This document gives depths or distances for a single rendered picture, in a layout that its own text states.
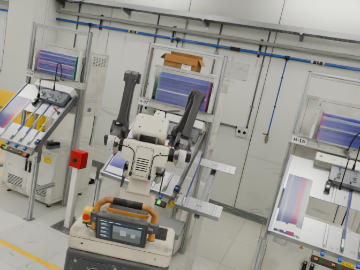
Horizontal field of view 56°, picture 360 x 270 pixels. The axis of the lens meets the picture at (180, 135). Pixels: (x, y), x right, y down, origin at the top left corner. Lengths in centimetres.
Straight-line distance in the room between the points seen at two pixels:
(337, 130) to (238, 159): 193
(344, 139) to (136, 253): 181
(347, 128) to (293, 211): 76
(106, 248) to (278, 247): 156
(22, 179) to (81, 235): 231
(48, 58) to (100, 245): 251
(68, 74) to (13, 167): 121
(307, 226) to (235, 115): 220
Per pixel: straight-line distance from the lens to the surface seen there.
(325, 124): 285
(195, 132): 298
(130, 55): 508
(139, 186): 209
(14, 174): 416
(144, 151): 199
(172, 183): 278
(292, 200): 270
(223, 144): 453
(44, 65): 394
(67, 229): 355
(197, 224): 279
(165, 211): 313
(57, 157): 372
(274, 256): 299
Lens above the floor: 167
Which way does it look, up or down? 10 degrees down
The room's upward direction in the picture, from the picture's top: 12 degrees clockwise
